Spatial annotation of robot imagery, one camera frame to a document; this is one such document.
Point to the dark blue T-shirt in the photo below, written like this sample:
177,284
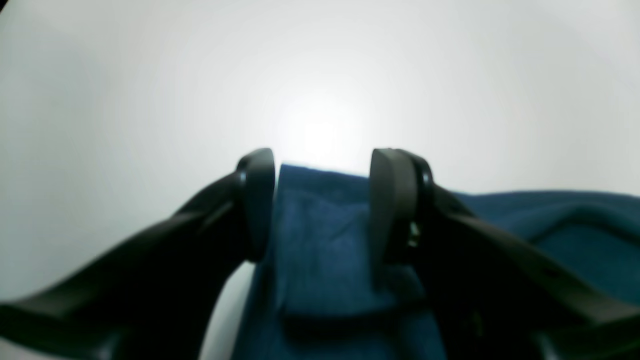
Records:
312,295

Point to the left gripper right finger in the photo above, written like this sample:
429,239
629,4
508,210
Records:
494,296

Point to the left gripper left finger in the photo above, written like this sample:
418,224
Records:
152,296

